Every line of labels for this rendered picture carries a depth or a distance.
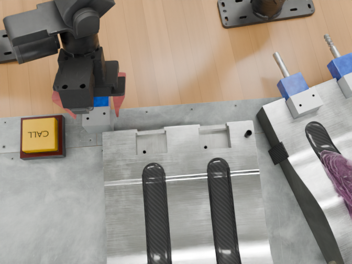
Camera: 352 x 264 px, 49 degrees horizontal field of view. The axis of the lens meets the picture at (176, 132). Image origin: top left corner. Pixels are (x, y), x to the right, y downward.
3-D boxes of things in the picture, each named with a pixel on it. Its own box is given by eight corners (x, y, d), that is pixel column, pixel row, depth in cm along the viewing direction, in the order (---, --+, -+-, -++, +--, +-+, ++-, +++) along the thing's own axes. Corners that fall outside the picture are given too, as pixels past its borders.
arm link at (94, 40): (62, 66, 59) (51, 25, 54) (52, 47, 62) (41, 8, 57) (105, 53, 61) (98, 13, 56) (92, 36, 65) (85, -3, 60)
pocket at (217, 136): (196, 130, 70) (197, 124, 67) (225, 127, 70) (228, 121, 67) (198, 154, 69) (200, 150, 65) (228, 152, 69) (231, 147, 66)
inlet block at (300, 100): (260, 63, 76) (266, 51, 71) (283, 55, 77) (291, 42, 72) (289, 122, 73) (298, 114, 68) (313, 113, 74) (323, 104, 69)
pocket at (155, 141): (136, 134, 70) (134, 129, 66) (166, 132, 70) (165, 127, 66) (138, 159, 69) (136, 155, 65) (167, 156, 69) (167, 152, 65)
